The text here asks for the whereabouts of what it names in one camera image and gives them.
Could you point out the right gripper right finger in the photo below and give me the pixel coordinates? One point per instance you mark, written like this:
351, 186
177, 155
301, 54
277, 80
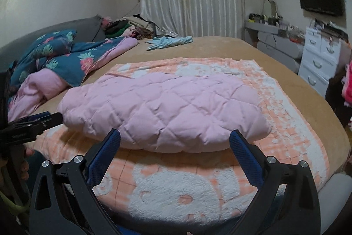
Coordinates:
286, 201

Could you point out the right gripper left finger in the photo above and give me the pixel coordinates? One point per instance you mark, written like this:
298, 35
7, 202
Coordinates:
63, 201

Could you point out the pink quilted jacket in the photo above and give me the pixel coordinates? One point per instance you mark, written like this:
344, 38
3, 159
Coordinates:
166, 113

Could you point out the pile of clothes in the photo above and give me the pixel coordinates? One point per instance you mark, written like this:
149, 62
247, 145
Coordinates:
134, 26

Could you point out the person's hand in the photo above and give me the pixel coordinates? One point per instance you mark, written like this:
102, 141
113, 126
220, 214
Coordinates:
20, 155

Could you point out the blue floral pink quilt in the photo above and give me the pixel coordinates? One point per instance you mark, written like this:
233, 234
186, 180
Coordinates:
55, 62

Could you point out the red pink patterned cloth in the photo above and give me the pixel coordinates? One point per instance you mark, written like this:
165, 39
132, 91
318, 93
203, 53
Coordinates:
347, 87

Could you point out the white drawer cabinet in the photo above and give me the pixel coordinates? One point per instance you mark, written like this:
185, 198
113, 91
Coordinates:
324, 55

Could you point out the grey curved desk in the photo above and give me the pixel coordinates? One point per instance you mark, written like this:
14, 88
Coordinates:
268, 40

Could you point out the light blue garment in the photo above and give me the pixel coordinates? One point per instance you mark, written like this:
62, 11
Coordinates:
166, 42

